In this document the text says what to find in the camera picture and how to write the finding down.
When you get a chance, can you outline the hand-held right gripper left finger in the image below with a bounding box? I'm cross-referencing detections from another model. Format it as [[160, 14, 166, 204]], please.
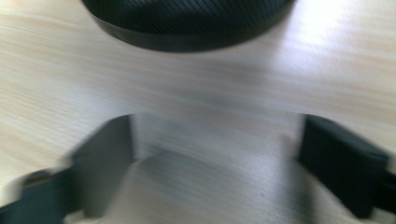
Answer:
[[0, 113, 136, 224]]

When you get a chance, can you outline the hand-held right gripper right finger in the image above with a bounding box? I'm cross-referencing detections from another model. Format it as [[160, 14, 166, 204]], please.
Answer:
[[297, 113, 396, 219]]

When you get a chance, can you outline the black round mesh basket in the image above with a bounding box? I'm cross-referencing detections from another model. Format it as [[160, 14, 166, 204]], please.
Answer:
[[80, 0, 297, 53]]

